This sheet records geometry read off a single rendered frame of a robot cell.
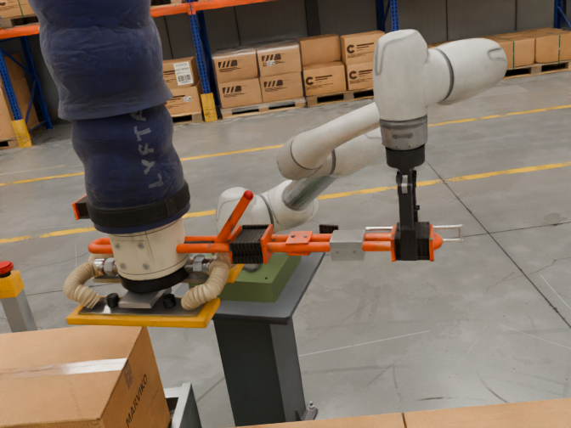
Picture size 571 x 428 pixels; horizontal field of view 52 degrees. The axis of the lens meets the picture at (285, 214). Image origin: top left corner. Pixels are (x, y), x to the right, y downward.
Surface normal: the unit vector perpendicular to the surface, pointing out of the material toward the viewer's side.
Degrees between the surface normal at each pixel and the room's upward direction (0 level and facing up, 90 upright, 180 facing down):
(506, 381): 0
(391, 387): 0
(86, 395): 0
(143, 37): 75
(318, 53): 92
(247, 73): 90
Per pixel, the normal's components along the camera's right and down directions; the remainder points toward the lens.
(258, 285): -0.31, 0.40
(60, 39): -0.38, 0.12
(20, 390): -0.13, -0.92
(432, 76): 0.51, 0.21
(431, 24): 0.04, 0.37
